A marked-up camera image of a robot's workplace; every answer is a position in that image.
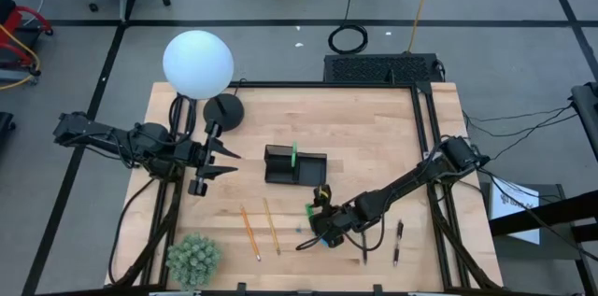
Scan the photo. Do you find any black caster base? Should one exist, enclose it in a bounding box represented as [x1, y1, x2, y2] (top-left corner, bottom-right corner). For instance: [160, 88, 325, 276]
[0, 111, 17, 146]

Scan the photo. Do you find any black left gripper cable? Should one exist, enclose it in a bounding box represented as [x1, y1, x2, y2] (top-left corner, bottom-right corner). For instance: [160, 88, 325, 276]
[167, 93, 198, 148]

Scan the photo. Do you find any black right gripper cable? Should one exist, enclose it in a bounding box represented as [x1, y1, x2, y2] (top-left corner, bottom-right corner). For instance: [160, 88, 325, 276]
[295, 233, 328, 252]

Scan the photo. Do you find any yellow hanging cable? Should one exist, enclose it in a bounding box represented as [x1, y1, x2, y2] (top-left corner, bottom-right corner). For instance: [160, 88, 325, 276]
[406, 0, 441, 54]

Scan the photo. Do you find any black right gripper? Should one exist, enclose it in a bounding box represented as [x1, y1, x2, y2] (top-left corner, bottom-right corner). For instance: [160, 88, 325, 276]
[308, 190, 363, 248]

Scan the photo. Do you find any yellow pencil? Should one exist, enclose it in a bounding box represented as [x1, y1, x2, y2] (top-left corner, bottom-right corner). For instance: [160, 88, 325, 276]
[262, 197, 282, 256]

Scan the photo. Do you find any white paper sheet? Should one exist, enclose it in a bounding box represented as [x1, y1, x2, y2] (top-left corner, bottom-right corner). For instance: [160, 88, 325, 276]
[489, 176, 542, 246]

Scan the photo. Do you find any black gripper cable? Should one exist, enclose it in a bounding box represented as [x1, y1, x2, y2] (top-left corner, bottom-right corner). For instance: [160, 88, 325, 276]
[167, 93, 198, 148]
[295, 233, 328, 252]

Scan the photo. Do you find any black coiled cable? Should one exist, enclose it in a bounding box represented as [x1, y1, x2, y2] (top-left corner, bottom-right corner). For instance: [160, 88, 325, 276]
[326, 0, 370, 56]

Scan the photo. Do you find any black stand beam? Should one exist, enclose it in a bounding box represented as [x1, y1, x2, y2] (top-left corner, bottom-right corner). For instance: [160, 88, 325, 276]
[488, 189, 598, 244]

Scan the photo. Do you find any black aluminium table frame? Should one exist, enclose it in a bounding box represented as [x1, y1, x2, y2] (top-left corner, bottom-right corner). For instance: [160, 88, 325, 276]
[106, 79, 505, 293]

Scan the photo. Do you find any red cart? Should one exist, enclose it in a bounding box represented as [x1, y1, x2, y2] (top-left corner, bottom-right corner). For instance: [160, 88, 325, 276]
[0, 0, 54, 91]

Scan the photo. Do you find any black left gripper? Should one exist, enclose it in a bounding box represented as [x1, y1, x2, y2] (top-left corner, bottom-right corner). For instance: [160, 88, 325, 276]
[178, 120, 243, 197]

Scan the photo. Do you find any orange pencil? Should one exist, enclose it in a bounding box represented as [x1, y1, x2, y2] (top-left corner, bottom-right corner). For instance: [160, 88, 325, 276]
[239, 204, 262, 262]

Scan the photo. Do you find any green artificial plant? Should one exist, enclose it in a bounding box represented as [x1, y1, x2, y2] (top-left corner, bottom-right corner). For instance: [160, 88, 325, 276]
[165, 233, 223, 290]

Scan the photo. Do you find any black mesh desk organizer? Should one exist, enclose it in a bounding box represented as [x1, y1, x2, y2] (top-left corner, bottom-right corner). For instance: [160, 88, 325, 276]
[263, 143, 328, 188]

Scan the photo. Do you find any white globe desk lamp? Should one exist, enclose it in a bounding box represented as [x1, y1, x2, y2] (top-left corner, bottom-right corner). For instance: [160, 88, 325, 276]
[162, 29, 246, 133]

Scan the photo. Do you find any black grey equipment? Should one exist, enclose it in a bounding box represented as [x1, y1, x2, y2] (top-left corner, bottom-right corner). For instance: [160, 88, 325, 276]
[568, 81, 598, 162]

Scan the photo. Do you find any black perforated metal case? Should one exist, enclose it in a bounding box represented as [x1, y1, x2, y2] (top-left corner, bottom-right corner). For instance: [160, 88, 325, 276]
[322, 52, 445, 85]

